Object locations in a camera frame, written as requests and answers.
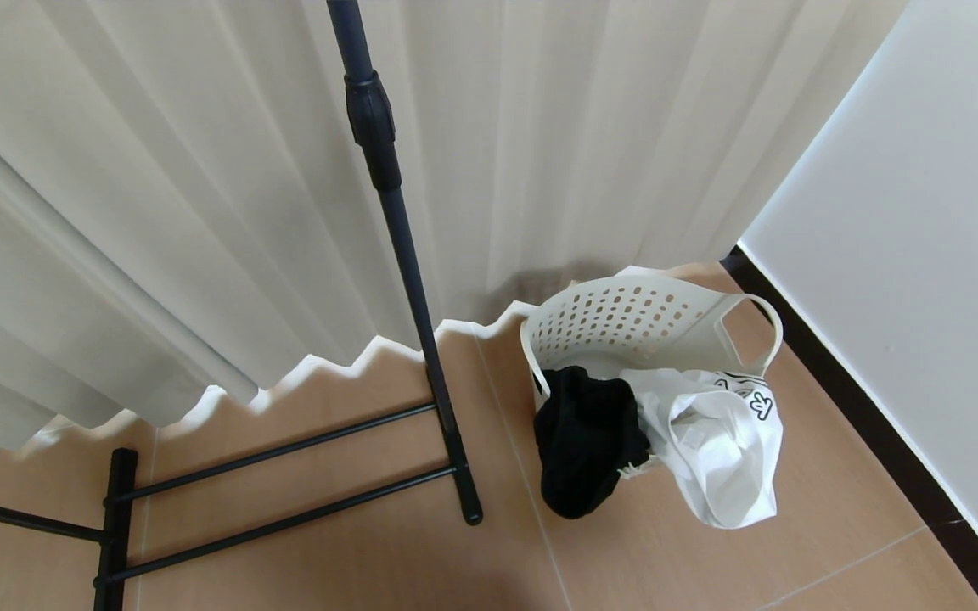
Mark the white printed garment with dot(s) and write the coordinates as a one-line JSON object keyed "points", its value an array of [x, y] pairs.
{"points": [[727, 458]]}

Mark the beige curtain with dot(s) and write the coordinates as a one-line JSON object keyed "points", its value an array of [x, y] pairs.
{"points": [[158, 170]]}

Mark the black garment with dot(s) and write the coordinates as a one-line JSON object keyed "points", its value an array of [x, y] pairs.
{"points": [[582, 441]]}

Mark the black clothes rack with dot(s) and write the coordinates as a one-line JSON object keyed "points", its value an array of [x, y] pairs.
{"points": [[370, 119]]}

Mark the white laundry basket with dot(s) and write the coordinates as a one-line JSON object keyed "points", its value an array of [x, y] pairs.
{"points": [[625, 314]]}

